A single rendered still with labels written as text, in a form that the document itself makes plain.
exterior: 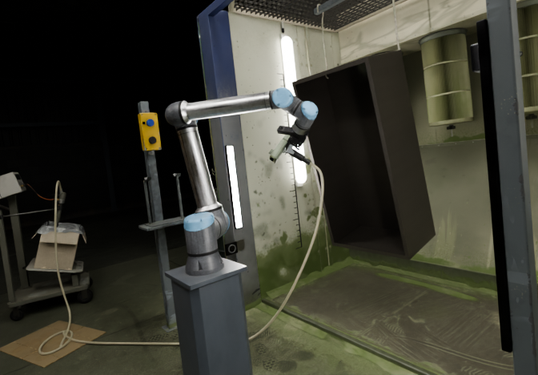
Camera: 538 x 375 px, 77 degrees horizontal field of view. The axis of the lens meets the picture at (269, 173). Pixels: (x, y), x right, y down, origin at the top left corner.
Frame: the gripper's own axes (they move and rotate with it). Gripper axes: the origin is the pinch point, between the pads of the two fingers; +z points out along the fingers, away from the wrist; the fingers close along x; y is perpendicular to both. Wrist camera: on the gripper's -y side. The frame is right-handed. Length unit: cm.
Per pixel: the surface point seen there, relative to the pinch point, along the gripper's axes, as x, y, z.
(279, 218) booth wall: 13, 19, 97
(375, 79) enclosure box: 38, 23, -42
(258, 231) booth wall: -7, 10, 95
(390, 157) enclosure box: 19, 53, -17
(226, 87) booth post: 49, -65, 31
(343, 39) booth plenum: 184, -15, 32
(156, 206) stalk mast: -41, -61, 77
